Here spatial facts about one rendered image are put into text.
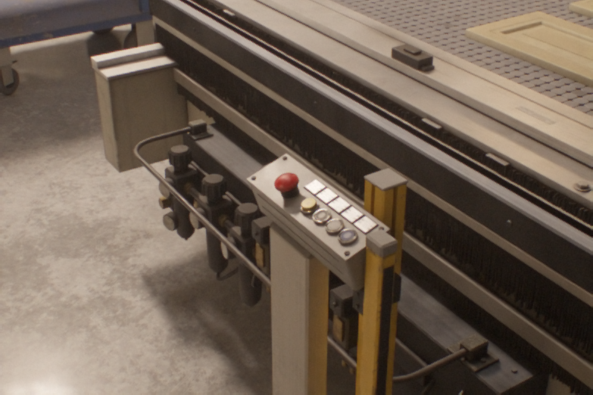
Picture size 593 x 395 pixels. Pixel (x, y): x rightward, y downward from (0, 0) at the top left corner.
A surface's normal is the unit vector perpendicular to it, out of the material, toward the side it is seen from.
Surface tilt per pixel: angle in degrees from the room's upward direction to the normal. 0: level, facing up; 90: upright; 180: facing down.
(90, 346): 0
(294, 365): 90
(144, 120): 90
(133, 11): 0
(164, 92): 90
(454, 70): 0
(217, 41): 90
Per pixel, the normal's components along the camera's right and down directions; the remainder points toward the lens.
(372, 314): -0.84, 0.26
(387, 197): 0.55, 0.40
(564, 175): 0.00, -0.88
